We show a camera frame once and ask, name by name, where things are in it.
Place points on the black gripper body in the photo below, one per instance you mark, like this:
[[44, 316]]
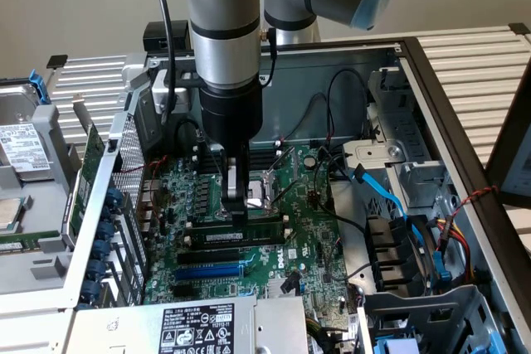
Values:
[[232, 113]]

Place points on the green RAM stick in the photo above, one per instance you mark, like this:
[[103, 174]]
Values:
[[25, 244], [261, 238]]

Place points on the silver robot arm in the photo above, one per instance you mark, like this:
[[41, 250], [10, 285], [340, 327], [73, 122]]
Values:
[[224, 18]]

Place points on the metal CPU socket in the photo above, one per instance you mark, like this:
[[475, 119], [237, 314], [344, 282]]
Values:
[[261, 192]]

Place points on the long black expansion slot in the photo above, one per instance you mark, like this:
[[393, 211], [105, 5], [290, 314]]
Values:
[[207, 255]]

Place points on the green Dell motherboard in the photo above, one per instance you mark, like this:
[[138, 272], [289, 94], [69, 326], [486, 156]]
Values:
[[307, 213]]

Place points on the blue expansion slot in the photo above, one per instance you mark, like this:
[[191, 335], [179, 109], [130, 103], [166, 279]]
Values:
[[207, 272]]

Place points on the silver coin battery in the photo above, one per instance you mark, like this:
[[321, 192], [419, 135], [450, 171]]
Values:
[[309, 161]]

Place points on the silver finned heatsink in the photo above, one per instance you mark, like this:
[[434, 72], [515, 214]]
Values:
[[276, 287]]

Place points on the gray metal PC case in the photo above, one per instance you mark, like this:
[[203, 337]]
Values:
[[315, 76]]

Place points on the short black expansion slot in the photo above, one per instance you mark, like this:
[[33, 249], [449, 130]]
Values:
[[184, 291]]

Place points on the black box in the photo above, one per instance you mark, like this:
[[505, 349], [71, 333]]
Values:
[[153, 37]]

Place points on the blue card retention clip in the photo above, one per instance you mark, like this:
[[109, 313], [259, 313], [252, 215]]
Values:
[[100, 248], [105, 230], [96, 267], [90, 288], [113, 197]]

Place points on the black plastic shroud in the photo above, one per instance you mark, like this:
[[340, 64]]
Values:
[[390, 246]]

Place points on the green graphics card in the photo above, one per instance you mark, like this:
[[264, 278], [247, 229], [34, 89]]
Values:
[[85, 171]]

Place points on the gray power supply unit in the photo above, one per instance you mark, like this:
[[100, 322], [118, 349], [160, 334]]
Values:
[[124, 329]]

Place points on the metal disk bay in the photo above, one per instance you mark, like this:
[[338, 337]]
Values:
[[419, 188]]

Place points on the black table end cap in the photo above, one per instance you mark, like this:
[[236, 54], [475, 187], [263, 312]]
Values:
[[57, 61], [518, 28]]

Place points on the blue disk caddy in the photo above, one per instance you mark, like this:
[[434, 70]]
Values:
[[39, 86]]

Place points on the silver hard disk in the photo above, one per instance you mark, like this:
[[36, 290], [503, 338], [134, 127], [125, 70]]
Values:
[[20, 138]]

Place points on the metal drive cage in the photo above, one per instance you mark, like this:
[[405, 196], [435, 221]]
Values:
[[435, 312]]

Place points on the silver CPU chip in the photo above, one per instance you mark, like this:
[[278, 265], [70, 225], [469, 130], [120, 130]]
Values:
[[8, 213]]

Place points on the black framed panel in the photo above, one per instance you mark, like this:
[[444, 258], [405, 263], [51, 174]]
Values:
[[518, 171]]

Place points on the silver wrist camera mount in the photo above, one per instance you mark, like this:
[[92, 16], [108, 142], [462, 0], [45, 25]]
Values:
[[159, 93]]

